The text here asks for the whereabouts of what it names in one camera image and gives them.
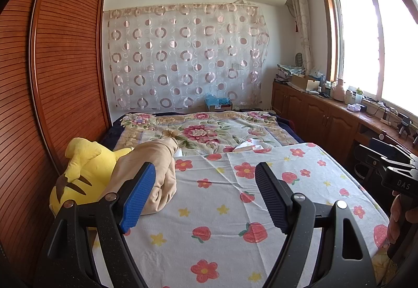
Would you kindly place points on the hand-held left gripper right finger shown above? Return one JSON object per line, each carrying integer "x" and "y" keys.
{"x": 272, "y": 196}

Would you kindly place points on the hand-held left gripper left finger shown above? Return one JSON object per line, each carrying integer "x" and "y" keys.
{"x": 140, "y": 195}

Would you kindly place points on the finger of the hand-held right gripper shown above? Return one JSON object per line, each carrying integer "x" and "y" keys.
{"x": 388, "y": 146}
{"x": 372, "y": 157}

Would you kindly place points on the beige printed t-shirt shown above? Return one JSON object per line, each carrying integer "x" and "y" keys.
{"x": 153, "y": 164}

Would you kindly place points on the person's right hand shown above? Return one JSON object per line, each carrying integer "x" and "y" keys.
{"x": 393, "y": 219}

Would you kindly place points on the white tissue pack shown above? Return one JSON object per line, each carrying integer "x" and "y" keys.
{"x": 356, "y": 107}

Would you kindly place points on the strawberry print bed sheet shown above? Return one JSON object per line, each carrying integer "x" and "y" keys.
{"x": 222, "y": 196}

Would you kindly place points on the white folded paper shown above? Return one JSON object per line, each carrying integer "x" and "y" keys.
{"x": 249, "y": 147}

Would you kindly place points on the green capped bottle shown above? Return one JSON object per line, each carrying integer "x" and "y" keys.
{"x": 358, "y": 97}

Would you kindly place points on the yellow plush toy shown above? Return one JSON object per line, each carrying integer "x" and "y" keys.
{"x": 81, "y": 164}

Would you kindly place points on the long wooden cabinet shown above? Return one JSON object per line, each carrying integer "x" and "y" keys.
{"x": 313, "y": 115}

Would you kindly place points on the white plastic jug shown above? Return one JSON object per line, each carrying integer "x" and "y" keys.
{"x": 338, "y": 90}

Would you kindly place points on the floral blanket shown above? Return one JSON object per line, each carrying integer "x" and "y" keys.
{"x": 202, "y": 131}

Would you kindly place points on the wooden framed window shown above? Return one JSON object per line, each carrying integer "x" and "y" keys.
{"x": 375, "y": 46}

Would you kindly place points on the open cardboard box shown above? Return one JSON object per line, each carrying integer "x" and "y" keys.
{"x": 303, "y": 83}

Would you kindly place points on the cardboard box with blue bags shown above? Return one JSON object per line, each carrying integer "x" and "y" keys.
{"x": 218, "y": 102}

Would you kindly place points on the stack of folded cloths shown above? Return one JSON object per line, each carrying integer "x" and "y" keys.
{"x": 290, "y": 71}

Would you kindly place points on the dark round hand fan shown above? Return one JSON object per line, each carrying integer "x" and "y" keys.
{"x": 299, "y": 59}

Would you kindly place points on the circle pattern sheer curtain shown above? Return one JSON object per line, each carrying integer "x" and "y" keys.
{"x": 186, "y": 56}

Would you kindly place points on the wooden slatted wardrobe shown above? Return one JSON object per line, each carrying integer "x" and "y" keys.
{"x": 65, "y": 62}

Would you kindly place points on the white floral window curtain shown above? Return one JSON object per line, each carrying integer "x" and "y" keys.
{"x": 302, "y": 20}

